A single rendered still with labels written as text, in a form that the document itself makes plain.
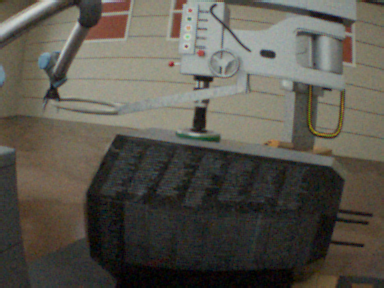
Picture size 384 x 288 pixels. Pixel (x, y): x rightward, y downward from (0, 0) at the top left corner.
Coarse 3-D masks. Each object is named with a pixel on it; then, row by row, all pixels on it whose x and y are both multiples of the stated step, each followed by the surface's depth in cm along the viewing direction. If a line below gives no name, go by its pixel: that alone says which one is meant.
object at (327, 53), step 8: (312, 40) 190; (320, 40) 184; (328, 40) 181; (336, 40) 182; (312, 48) 191; (320, 48) 185; (328, 48) 182; (336, 48) 182; (312, 56) 192; (320, 56) 185; (328, 56) 183; (336, 56) 183; (312, 64) 192; (320, 64) 186; (328, 64) 183; (336, 64) 183; (328, 72) 187; (336, 72) 185
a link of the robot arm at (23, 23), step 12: (48, 0) 142; (60, 0) 145; (72, 0) 149; (24, 12) 136; (36, 12) 138; (48, 12) 143; (60, 12) 150; (0, 24) 131; (12, 24) 132; (24, 24) 136; (36, 24) 142; (0, 36) 129; (12, 36) 134; (0, 48) 133
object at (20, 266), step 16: (0, 160) 135; (0, 176) 135; (16, 176) 147; (0, 192) 136; (16, 192) 148; (0, 208) 136; (16, 208) 148; (0, 224) 135; (16, 224) 147; (0, 240) 135; (16, 240) 147; (0, 256) 134; (16, 256) 146; (0, 272) 133; (16, 272) 145
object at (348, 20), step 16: (208, 0) 197; (224, 0) 199; (240, 0) 192; (256, 0) 186; (272, 0) 183; (288, 0) 181; (304, 0) 179; (320, 0) 176; (336, 0) 173; (352, 0) 171; (320, 16) 181; (336, 16) 177; (352, 16) 173
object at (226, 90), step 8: (216, 88) 202; (224, 88) 201; (232, 88) 200; (240, 88) 196; (248, 88) 198; (168, 96) 208; (176, 96) 207; (184, 96) 206; (192, 96) 205; (200, 96) 204; (208, 96) 203; (216, 96) 202; (128, 104) 213; (136, 104) 212; (144, 104) 211; (152, 104) 210; (160, 104) 209; (168, 104) 208; (120, 112) 214; (128, 112) 213
